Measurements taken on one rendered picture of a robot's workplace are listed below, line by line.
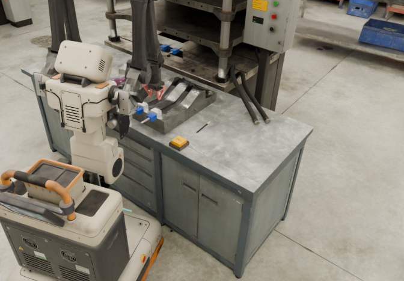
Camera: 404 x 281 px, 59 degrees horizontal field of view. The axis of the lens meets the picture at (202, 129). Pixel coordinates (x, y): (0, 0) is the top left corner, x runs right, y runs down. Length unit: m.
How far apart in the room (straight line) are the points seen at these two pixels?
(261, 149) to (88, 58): 1.00
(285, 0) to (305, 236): 1.55
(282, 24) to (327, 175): 1.39
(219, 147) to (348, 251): 1.21
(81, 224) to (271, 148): 1.04
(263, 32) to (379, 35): 3.05
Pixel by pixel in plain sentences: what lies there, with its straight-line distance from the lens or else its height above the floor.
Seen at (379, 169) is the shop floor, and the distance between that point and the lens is 3.43.
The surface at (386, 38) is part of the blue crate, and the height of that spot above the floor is 0.38.
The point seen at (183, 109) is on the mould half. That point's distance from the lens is 2.09.
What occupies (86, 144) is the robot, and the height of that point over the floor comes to 0.90.
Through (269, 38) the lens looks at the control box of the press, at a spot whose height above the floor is 1.15.
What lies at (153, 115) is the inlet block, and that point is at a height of 0.90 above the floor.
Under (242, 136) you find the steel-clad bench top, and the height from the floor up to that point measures 0.80.
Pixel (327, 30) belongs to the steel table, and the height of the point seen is 0.25.
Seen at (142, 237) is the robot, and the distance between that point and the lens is 2.19.
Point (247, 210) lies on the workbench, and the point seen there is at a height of 0.61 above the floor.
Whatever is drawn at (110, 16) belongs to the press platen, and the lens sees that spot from 3.22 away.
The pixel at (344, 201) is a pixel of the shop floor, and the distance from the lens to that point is 3.00.
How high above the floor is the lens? 1.99
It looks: 35 degrees down
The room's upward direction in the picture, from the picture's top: 2 degrees clockwise
